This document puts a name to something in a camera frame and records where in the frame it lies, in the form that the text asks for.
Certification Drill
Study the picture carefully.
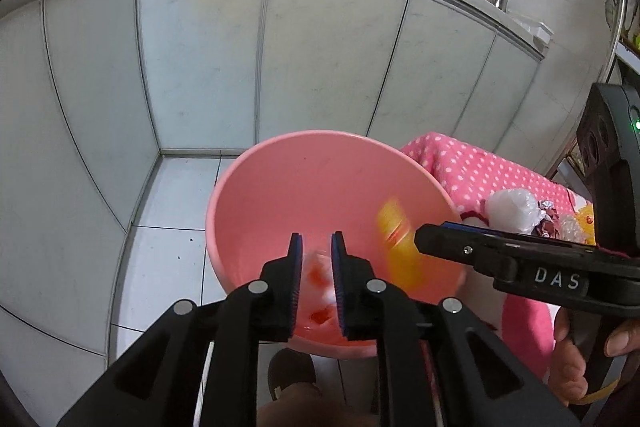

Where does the pink plastic bucket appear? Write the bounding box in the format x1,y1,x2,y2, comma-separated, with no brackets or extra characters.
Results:
206,131,468,360

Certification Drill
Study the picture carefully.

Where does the person's brown trouser leg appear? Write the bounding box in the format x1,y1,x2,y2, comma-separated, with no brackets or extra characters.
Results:
257,382,381,427

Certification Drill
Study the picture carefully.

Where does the person's right hand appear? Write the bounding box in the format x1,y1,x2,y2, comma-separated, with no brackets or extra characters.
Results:
549,308,640,407

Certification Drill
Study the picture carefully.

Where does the white kitchen cabinet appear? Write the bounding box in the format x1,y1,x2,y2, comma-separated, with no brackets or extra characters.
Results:
0,0,548,358

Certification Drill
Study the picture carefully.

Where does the metal shelf rack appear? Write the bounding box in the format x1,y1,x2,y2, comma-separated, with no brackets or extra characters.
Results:
600,0,640,82

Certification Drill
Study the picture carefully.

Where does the dark slipper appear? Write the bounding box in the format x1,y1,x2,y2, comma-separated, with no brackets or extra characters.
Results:
267,349,318,403

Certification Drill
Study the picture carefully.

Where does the yellow snack wrapper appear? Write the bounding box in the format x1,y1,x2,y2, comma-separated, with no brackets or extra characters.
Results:
377,199,427,294

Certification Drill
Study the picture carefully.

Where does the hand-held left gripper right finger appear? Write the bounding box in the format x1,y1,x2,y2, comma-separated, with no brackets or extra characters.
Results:
330,231,581,427

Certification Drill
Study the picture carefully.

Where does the pink polka dot blanket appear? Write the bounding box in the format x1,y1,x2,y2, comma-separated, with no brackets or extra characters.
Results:
400,133,601,364

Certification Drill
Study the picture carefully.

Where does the clear plastic bag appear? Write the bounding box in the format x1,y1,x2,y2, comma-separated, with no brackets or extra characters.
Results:
486,188,543,235

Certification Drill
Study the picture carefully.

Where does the foil wrapper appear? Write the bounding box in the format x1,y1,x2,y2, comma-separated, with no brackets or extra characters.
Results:
532,201,563,238

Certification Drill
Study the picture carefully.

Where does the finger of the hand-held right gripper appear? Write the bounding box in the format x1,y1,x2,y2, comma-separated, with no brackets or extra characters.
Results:
415,223,519,279
442,221,599,259

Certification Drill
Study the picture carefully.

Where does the white plastic tray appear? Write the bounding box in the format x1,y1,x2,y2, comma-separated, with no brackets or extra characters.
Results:
515,14,555,46

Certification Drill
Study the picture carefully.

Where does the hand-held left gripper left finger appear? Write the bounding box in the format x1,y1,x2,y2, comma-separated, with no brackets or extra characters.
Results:
56,233,305,427

